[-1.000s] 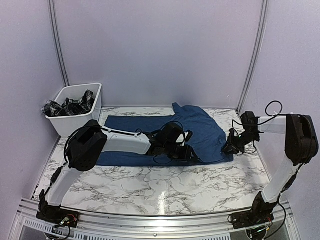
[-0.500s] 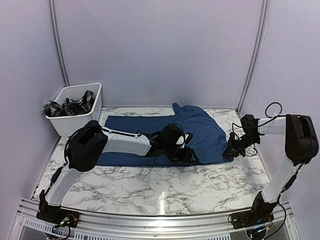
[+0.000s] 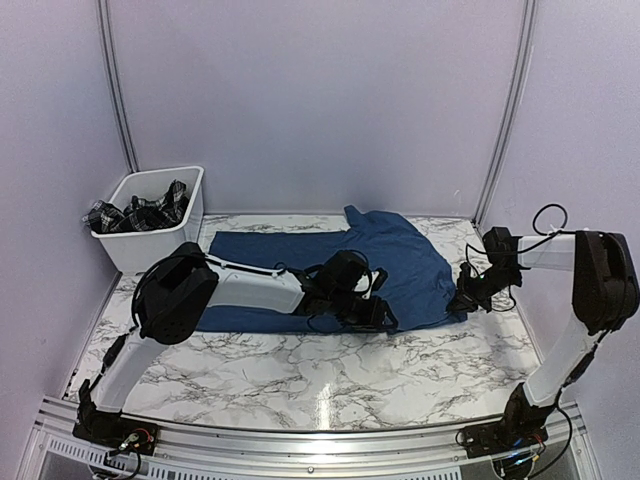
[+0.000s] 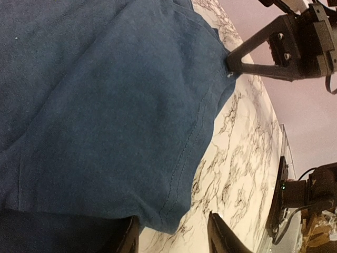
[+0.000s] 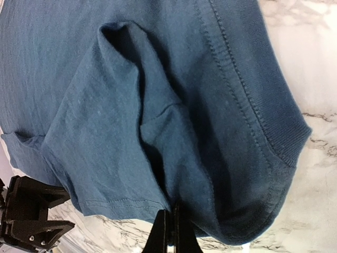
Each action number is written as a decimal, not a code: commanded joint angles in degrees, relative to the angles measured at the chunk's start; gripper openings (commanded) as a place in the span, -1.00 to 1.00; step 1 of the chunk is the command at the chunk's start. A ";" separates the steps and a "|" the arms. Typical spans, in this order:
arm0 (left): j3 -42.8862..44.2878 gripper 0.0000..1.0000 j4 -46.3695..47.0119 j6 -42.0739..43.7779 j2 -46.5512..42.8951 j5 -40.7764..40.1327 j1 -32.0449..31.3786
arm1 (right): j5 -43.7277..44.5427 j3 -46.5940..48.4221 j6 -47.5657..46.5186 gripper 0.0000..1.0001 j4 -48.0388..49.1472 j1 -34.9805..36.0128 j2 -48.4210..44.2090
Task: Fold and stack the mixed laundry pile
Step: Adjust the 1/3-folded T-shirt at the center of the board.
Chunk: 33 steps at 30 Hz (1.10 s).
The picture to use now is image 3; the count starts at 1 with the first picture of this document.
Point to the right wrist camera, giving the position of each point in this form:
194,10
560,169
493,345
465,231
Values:
465,275

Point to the white plastic laundry bin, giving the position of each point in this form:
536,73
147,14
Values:
135,252

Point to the aluminium front rail frame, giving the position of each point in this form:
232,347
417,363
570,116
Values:
190,451

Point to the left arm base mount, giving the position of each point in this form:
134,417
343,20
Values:
121,435

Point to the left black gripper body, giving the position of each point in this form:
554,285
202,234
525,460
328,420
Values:
362,319

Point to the plaid black white garment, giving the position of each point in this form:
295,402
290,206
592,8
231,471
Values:
140,215

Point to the blue t-shirt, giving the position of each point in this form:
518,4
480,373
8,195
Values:
420,283

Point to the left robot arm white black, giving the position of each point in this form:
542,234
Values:
172,296

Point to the right aluminium corner post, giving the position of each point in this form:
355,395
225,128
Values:
513,101

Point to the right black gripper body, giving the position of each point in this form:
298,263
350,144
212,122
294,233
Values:
486,285

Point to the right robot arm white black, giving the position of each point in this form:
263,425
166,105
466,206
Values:
604,295

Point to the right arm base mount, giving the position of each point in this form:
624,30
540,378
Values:
492,438

